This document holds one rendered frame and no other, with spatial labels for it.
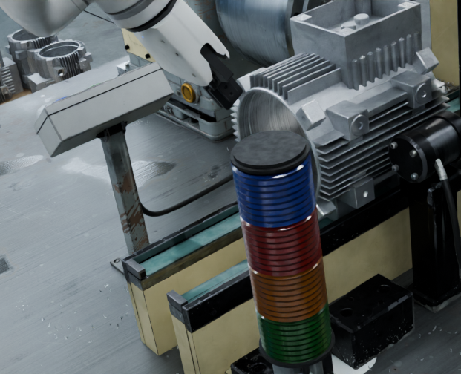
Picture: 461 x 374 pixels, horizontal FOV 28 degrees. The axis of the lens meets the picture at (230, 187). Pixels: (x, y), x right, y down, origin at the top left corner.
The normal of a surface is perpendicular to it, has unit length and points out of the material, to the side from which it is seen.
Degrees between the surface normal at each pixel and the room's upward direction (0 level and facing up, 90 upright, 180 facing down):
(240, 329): 90
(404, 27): 90
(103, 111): 52
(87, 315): 0
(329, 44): 90
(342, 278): 90
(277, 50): 103
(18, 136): 0
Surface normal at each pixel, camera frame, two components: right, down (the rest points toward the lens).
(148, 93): 0.37, -0.26
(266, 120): 0.58, 0.31
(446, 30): -0.80, 0.40
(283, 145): -0.15, -0.85
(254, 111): 0.59, 0.57
